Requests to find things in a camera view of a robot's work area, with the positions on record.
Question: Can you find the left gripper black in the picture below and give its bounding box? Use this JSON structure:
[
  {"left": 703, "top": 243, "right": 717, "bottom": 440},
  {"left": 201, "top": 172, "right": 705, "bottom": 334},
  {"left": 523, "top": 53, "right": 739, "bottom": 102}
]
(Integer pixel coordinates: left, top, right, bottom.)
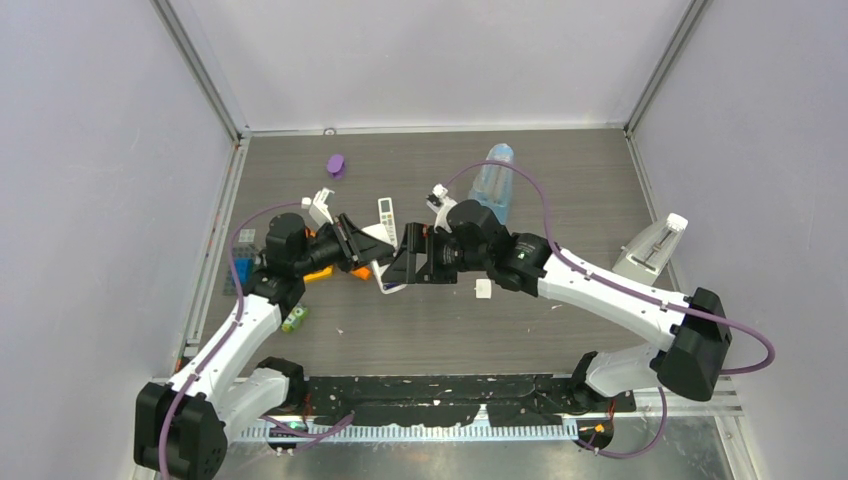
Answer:
[{"left": 294, "top": 214, "right": 393, "bottom": 277}]

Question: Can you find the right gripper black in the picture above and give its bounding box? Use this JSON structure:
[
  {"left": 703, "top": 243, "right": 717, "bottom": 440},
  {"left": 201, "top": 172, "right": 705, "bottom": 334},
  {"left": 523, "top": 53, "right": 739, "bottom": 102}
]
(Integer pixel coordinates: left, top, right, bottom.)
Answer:
[{"left": 382, "top": 223, "right": 490, "bottom": 286}]

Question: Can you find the white remote control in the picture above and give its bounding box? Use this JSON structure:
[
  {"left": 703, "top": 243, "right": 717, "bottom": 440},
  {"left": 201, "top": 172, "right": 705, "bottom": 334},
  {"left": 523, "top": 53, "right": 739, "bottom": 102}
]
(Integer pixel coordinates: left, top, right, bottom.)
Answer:
[{"left": 377, "top": 197, "right": 399, "bottom": 247}]

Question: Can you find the small white battery cover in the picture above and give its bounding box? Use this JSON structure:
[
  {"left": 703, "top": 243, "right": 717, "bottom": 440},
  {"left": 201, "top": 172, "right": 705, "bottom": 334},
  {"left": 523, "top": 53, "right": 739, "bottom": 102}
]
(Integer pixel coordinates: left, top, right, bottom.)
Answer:
[{"left": 474, "top": 279, "right": 493, "bottom": 299}]

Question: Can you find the small white remote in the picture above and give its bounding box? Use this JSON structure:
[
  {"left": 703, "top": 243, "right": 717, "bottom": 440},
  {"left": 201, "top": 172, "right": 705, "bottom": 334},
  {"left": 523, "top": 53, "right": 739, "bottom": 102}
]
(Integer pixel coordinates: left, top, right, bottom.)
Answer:
[{"left": 364, "top": 224, "right": 407, "bottom": 295}]

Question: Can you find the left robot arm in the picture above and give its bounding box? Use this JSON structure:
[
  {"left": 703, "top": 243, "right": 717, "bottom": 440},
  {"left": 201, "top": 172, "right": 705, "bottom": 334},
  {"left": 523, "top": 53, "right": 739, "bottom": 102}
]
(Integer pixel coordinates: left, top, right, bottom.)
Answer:
[{"left": 133, "top": 212, "right": 395, "bottom": 479}]

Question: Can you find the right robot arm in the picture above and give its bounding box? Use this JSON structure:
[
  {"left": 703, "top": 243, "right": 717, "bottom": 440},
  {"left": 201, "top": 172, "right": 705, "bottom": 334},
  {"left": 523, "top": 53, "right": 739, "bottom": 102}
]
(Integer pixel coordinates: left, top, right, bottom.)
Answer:
[{"left": 381, "top": 200, "right": 732, "bottom": 411}]

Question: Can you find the yellow tape measure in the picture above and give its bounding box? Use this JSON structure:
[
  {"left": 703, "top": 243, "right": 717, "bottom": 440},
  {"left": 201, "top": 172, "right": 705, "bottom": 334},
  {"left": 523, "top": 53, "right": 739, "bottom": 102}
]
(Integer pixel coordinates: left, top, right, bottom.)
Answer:
[{"left": 303, "top": 265, "right": 334, "bottom": 284}]

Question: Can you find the purple cap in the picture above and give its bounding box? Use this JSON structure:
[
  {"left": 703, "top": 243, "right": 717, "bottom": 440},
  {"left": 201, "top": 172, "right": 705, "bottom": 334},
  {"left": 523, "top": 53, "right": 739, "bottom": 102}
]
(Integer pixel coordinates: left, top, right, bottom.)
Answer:
[{"left": 326, "top": 154, "right": 346, "bottom": 180}]

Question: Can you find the green owl toy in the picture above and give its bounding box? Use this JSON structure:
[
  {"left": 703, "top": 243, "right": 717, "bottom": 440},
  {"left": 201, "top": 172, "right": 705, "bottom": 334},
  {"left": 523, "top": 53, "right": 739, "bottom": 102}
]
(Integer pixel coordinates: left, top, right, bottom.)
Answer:
[{"left": 281, "top": 303, "right": 309, "bottom": 333}]

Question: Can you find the blue lego brick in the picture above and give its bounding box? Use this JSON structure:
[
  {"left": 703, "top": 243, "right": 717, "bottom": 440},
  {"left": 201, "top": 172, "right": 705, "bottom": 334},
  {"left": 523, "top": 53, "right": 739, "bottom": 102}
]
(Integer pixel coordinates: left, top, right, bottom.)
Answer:
[{"left": 234, "top": 258, "right": 254, "bottom": 286}]

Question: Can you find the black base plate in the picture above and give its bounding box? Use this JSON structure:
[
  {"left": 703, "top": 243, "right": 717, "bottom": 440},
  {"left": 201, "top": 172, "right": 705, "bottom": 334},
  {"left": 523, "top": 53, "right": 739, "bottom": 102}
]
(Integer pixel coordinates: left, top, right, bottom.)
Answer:
[{"left": 300, "top": 374, "right": 636, "bottom": 427}]

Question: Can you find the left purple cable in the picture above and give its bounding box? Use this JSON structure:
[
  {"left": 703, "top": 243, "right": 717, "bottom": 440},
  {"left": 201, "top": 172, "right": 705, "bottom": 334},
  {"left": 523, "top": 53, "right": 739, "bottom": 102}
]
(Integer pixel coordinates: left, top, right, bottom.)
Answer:
[{"left": 157, "top": 201, "right": 306, "bottom": 480}]

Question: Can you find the purple cable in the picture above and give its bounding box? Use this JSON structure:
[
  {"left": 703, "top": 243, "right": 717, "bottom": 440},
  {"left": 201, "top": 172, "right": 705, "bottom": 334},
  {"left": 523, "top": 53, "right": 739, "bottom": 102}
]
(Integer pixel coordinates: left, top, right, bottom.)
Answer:
[
  {"left": 445, "top": 159, "right": 776, "bottom": 376},
  {"left": 157, "top": 201, "right": 306, "bottom": 480}
]

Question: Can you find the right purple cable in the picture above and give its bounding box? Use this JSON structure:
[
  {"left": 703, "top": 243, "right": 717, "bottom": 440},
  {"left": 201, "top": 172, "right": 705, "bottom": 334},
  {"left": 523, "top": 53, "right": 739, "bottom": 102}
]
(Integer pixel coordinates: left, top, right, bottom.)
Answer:
[{"left": 445, "top": 159, "right": 776, "bottom": 376}]

